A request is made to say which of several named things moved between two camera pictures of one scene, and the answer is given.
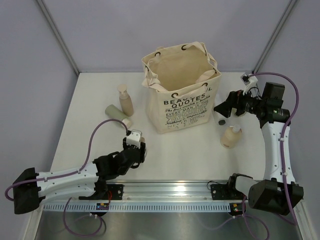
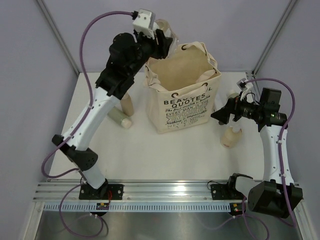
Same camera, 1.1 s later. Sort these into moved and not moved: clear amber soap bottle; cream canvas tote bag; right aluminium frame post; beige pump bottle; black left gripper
Moved: clear amber soap bottle; black left gripper
Not moved: right aluminium frame post; cream canvas tote bag; beige pump bottle
